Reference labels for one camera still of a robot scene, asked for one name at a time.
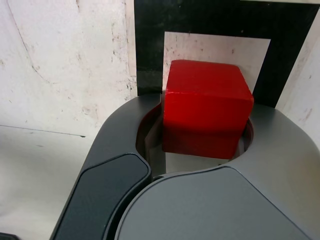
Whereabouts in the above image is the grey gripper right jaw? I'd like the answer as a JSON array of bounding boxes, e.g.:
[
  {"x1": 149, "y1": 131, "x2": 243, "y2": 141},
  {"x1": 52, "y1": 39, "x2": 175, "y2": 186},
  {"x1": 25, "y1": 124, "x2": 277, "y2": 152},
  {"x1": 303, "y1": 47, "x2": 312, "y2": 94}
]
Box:
[{"x1": 109, "y1": 103, "x2": 320, "y2": 240}]

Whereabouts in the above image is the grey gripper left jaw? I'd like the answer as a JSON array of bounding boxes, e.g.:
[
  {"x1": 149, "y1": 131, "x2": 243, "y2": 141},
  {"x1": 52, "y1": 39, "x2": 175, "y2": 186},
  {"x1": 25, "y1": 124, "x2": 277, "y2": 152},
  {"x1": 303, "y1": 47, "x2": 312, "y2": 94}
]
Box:
[{"x1": 51, "y1": 93, "x2": 167, "y2": 240}]

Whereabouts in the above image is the red cube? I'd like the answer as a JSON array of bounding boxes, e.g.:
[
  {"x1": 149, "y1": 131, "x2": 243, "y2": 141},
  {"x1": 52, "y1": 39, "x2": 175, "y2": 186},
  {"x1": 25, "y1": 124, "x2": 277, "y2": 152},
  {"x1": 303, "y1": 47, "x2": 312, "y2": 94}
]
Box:
[{"x1": 161, "y1": 59, "x2": 255, "y2": 161}]

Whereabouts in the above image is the black tape square outline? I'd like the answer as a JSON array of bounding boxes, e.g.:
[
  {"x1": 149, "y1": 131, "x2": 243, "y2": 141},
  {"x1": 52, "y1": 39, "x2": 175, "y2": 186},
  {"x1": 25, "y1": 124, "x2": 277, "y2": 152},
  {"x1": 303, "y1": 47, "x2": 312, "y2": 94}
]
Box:
[{"x1": 133, "y1": 0, "x2": 320, "y2": 110}]

